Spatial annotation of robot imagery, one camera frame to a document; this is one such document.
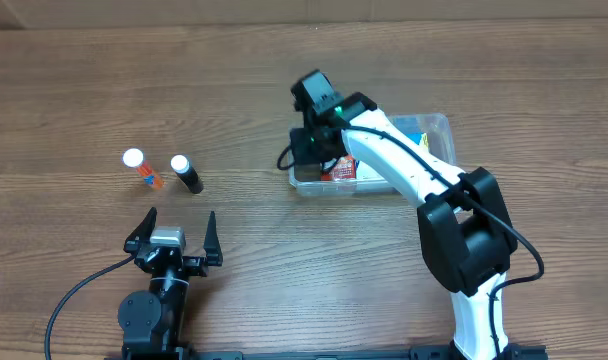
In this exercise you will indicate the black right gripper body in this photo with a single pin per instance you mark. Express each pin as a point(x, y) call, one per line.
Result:
point(307, 147)

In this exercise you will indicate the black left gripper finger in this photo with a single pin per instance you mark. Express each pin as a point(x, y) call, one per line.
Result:
point(211, 245)
point(142, 233)

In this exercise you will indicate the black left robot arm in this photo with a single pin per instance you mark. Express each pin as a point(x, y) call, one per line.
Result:
point(152, 319)

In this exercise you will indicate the white plaster box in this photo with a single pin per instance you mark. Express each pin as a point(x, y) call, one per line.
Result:
point(364, 172)

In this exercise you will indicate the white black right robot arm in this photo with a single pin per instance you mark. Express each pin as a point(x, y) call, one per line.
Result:
point(466, 235)

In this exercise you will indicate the red medicine box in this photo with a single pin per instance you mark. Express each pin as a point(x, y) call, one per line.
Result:
point(340, 169)

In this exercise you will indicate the dark syrup bottle white cap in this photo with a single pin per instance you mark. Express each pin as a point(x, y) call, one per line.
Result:
point(183, 168)

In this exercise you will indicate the orange tablet tube white cap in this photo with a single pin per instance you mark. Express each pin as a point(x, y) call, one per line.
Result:
point(134, 158)

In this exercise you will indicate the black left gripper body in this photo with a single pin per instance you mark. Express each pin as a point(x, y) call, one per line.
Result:
point(171, 256)

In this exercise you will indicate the blue yellow lozenge box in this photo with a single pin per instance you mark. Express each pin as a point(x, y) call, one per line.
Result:
point(411, 128)

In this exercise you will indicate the clear plastic container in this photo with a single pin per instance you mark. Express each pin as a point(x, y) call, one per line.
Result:
point(306, 178)

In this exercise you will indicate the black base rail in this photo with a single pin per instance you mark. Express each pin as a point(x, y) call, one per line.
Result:
point(427, 352)

